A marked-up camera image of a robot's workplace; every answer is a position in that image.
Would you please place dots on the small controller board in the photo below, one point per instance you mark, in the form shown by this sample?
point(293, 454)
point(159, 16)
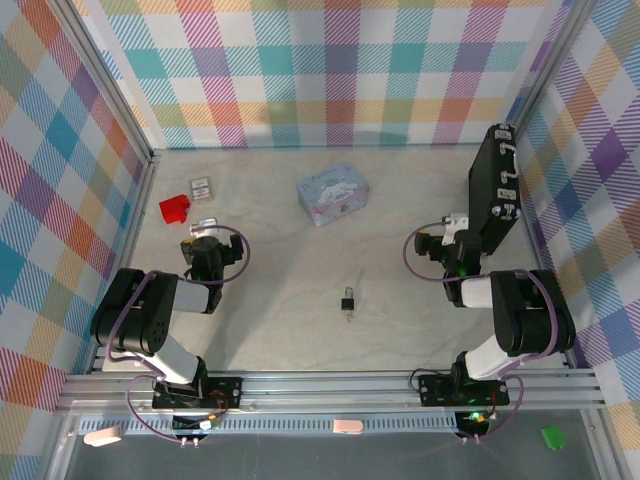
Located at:
point(200, 424)
point(474, 419)

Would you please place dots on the green plastic piece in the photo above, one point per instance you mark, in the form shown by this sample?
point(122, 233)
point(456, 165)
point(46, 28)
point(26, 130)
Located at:
point(552, 436)

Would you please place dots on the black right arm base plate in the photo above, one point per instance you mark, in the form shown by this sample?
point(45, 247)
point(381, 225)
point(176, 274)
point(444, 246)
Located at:
point(435, 390)

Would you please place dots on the black padlock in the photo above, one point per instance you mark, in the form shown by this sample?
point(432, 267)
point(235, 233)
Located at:
point(348, 302)

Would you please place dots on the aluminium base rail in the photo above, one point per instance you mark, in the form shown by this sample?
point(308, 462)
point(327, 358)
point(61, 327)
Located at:
point(325, 395)

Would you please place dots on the black briefcase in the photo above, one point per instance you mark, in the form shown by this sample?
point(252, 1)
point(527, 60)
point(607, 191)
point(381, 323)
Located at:
point(492, 200)

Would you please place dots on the light blue cartoon tin box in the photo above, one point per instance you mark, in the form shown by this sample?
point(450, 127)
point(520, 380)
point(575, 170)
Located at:
point(332, 192)

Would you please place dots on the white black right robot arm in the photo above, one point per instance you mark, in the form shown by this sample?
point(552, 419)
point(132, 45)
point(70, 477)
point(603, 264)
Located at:
point(530, 315)

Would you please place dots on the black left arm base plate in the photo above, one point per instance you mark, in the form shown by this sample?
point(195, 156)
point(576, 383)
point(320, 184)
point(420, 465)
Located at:
point(222, 392)

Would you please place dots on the small silver key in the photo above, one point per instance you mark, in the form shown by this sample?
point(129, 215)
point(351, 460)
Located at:
point(350, 316)

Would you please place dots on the red plastic block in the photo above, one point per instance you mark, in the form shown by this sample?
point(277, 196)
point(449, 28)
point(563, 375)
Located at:
point(174, 209)

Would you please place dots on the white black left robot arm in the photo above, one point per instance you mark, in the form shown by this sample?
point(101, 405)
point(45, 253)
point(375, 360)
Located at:
point(135, 315)

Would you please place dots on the small card box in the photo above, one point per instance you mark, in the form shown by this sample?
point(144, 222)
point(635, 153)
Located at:
point(202, 190)

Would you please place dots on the pink plastic tag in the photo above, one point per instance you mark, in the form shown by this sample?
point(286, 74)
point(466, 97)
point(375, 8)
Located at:
point(102, 436)
point(348, 426)

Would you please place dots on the aluminium frame bar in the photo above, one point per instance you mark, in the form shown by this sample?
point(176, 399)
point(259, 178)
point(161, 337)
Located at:
point(547, 65)
point(135, 220)
point(542, 250)
point(102, 80)

